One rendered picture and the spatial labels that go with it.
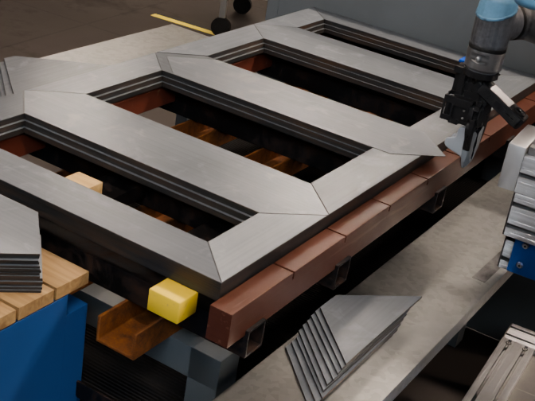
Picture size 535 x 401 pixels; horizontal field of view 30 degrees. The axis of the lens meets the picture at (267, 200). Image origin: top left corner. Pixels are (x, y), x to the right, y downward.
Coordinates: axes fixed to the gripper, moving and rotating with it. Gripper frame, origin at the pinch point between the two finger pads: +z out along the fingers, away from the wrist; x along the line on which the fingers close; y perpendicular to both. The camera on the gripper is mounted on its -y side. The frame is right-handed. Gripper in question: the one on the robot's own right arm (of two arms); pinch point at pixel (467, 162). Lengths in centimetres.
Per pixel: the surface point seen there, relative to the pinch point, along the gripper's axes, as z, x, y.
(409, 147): 0.5, 1.8, 12.6
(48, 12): 85, -211, 313
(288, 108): 0.6, 4.3, 41.7
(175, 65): 1, 3, 74
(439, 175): 4.2, 1.7, 4.7
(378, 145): 0.5, 6.4, 17.8
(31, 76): 7, 25, 99
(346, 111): 0.6, -5.7, 32.1
